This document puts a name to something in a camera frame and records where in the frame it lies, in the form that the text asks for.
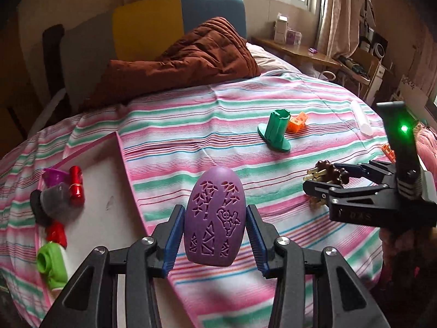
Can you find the grey cup with black base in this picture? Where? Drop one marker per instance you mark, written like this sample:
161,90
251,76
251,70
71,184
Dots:
54,201

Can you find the purple container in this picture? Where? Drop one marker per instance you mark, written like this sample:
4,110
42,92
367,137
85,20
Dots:
294,37

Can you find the wooden wardrobe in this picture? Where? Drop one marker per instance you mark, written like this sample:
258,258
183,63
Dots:
17,75

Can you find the beige purple carved oval case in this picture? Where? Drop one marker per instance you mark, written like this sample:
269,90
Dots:
215,218

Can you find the yellow blue grey headboard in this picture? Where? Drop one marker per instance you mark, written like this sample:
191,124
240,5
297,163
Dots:
146,24

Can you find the purple plastic cup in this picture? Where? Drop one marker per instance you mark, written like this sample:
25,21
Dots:
54,176

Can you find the brown quilt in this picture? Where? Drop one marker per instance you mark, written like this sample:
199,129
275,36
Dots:
187,58

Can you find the white box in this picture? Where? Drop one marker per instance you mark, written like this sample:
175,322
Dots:
281,29

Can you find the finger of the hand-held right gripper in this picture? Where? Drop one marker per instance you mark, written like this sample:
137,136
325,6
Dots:
372,169
341,193

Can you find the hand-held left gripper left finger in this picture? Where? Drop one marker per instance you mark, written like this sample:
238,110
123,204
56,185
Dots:
172,242

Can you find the white plastic tube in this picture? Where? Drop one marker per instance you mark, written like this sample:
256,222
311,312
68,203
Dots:
362,119

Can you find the white round device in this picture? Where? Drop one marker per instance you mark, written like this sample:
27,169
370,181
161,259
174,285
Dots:
379,49

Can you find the beige curtain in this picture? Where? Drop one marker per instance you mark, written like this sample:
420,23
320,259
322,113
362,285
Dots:
341,13

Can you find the striped blanket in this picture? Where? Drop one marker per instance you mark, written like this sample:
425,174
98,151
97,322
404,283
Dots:
222,150

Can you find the shiny red tube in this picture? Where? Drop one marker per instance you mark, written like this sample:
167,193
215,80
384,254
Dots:
76,188

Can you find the cardboard box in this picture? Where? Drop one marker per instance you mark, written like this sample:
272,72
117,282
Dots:
416,88

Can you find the green plug-in device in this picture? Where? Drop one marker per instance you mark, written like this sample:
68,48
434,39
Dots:
51,263

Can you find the orange plastic utility knife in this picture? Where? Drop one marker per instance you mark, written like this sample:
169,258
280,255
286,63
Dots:
387,151

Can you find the orange cube block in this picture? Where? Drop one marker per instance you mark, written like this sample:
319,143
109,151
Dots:
297,123

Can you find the pink cloth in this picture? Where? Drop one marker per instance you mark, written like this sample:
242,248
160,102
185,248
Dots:
428,150

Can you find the green plastic holder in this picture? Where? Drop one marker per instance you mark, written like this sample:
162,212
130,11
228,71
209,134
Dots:
276,126

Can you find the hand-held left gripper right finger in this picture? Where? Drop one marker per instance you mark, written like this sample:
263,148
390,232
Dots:
257,242

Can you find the dark brush with wooden pins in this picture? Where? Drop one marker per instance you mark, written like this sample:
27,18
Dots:
329,170

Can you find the red plastic block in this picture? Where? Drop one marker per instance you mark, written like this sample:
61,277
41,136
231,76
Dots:
56,234

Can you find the wooden desk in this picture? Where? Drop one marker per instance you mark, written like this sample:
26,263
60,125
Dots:
300,53

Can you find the pale pillow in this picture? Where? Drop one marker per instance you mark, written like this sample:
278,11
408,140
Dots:
273,59

